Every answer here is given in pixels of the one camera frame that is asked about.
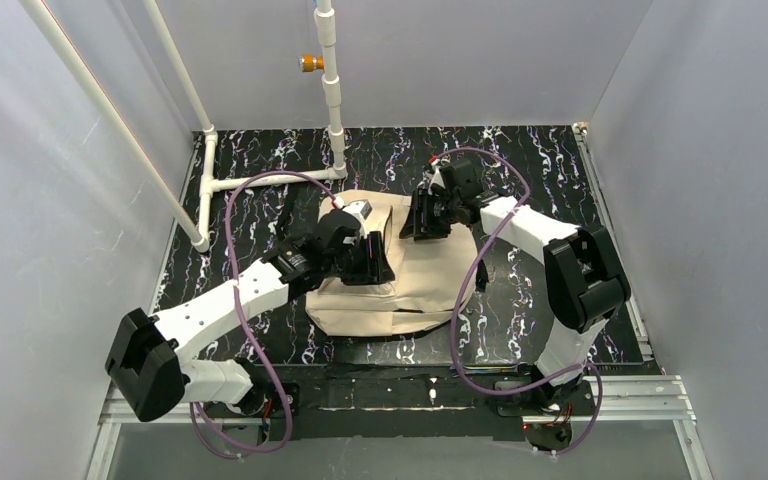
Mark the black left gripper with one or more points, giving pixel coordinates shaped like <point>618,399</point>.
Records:
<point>376,258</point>

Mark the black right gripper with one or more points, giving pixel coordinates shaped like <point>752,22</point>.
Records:
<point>420,216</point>

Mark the beige student backpack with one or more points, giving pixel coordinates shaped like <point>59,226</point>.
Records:
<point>428,277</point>

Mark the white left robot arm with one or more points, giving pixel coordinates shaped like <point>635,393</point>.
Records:
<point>153,360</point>

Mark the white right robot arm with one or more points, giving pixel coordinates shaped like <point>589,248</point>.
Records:
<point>585,280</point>

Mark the steel wrench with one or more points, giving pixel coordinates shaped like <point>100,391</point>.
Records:
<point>504,370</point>

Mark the orange knob on pipe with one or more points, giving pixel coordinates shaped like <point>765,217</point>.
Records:
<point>310,63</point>

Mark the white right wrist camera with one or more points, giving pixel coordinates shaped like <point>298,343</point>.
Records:
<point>432,179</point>

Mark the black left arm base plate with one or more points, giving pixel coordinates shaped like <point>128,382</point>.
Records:
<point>268,402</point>

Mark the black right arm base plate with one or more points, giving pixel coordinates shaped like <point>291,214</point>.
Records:
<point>575,398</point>

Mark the aluminium rail frame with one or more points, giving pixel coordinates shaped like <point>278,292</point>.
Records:
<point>627,398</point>

